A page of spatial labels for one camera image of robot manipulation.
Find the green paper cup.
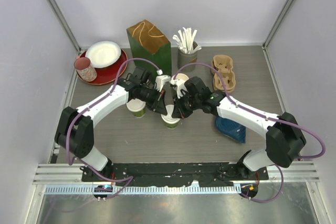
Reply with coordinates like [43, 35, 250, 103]
[164, 120, 179, 129]
[132, 108, 145, 118]

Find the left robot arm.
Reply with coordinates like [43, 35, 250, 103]
[55, 67, 171, 182]

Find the blue leaf-shaped dish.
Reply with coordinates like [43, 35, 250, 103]
[214, 117, 246, 144]

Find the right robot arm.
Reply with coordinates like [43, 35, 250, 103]
[170, 77, 307, 179]

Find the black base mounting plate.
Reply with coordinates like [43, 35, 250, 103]
[81, 161, 269, 188]

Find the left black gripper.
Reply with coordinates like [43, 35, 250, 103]
[139, 86, 168, 115]

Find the purple cable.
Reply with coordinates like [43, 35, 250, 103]
[65, 58, 163, 206]
[172, 62, 326, 204]

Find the floral pink tumbler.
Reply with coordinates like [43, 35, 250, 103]
[74, 57, 97, 82]

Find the white wrapped straws bundle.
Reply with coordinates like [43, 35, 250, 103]
[172, 27, 202, 55]

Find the white cup lid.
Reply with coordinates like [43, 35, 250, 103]
[161, 104, 180, 125]
[126, 99, 146, 112]

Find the green paper bag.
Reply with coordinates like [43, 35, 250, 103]
[127, 19, 172, 76]

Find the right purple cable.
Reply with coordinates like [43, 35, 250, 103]
[172, 62, 326, 204]

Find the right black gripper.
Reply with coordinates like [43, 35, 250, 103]
[172, 91, 201, 119]

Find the red round tray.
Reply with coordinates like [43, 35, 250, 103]
[76, 49, 128, 86]

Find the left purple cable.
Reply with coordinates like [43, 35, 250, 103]
[65, 58, 163, 206]

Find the cardboard cup carrier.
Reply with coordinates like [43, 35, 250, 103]
[211, 55, 236, 93]

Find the grey straw holder cup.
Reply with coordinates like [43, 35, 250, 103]
[177, 49, 197, 72]

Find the stack of green paper cups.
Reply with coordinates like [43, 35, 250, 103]
[175, 73, 189, 81]

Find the white paper plate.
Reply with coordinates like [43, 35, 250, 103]
[86, 41, 121, 68]

